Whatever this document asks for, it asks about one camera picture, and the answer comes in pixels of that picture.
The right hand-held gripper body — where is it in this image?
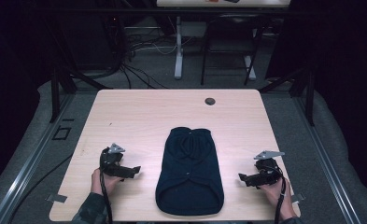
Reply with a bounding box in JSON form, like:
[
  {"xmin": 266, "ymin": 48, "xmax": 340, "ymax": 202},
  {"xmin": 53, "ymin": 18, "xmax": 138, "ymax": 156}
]
[{"xmin": 253, "ymin": 150, "xmax": 286, "ymax": 188}]

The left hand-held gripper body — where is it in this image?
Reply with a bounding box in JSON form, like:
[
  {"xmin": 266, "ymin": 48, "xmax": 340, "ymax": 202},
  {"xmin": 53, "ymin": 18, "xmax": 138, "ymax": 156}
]
[{"xmin": 99, "ymin": 142, "xmax": 127, "ymax": 175}]

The dark navy knit garment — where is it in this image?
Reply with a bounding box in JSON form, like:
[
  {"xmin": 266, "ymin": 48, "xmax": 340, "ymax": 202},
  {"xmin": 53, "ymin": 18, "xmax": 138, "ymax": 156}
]
[{"xmin": 155, "ymin": 126, "xmax": 225, "ymax": 217}]

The person's left hand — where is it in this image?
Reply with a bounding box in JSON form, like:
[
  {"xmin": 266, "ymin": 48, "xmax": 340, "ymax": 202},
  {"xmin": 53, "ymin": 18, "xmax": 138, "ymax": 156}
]
[{"xmin": 90, "ymin": 168, "xmax": 123, "ymax": 197}]

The white desk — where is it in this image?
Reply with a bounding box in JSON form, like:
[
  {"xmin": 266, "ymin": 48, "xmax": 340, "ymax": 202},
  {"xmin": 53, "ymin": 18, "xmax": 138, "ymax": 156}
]
[{"xmin": 155, "ymin": 0, "xmax": 292, "ymax": 81}]

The black chair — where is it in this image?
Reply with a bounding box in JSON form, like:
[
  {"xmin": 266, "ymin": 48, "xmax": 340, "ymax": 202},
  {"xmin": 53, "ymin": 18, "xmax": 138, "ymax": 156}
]
[{"xmin": 200, "ymin": 13, "xmax": 268, "ymax": 87}]

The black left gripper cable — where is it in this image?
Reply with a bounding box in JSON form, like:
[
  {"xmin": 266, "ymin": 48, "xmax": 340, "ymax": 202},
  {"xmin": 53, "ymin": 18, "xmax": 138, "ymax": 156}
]
[{"xmin": 98, "ymin": 147, "xmax": 114, "ymax": 224}]

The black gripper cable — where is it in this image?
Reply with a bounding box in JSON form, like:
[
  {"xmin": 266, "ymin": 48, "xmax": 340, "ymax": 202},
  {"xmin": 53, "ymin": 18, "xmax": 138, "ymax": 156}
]
[
  {"xmin": 98, "ymin": 147, "xmax": 114, "ymax": 224},
  {"xmin": 263, "ymin": 164, "xmax": 288, "ymax": 224}
]

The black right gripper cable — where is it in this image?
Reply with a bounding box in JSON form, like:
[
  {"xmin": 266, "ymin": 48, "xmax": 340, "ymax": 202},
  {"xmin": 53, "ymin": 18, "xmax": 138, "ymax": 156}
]
[{"xmin": 263, "ymin": 164, "xmax": 288, "ymax": 224}]

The metal table bracket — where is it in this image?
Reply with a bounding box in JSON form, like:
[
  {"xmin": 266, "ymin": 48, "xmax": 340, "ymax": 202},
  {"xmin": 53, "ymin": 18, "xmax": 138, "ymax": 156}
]
[
  {"xmin": 45, "ymin": 192, "xmax": 68, "ymax": 203},
  {"xmin": 290, "ymin": 192, "xmax": 306, "ymax": 204}
]

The aluminium floor rail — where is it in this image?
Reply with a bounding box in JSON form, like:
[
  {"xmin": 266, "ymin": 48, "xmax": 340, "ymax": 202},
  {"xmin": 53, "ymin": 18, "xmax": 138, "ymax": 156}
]
[
  {"xmin": 0, "ymin": 92, "xmax": 77, "ymax": 224},
  {"xmin": 292, "ymin": 94, "xmax": 362, "ymax": 224}
]

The black floor cable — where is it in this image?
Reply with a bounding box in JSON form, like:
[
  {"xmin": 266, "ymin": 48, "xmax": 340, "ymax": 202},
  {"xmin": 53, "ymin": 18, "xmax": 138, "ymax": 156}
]
[{"xmin": 7, "ymin": 152, "xmax": 75, "ymax": 224}]

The black frame post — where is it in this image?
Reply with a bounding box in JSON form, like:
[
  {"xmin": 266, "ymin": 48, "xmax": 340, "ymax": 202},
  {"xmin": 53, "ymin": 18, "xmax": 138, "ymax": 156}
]
[
  {"xmin": 49, "ymin": 65, "xmax": 114, "ymax": 124},
  {"xmin": 259, "ymin": 65, "xmax": 317, "ymax": 127}
]

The bundle of floor cables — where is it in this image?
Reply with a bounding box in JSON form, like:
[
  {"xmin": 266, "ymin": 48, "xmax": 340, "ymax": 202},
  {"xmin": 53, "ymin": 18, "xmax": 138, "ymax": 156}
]
[{"xmin": 117, "ymin": 29, "xmax": 185, "ymax": 91}]

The black frame crossbar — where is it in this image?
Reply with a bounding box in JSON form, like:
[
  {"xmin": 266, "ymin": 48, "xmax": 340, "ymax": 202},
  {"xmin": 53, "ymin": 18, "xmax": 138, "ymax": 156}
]
[{"xmin": 31, "ymin": 7, "xmax": 301, "ymax": 17}]

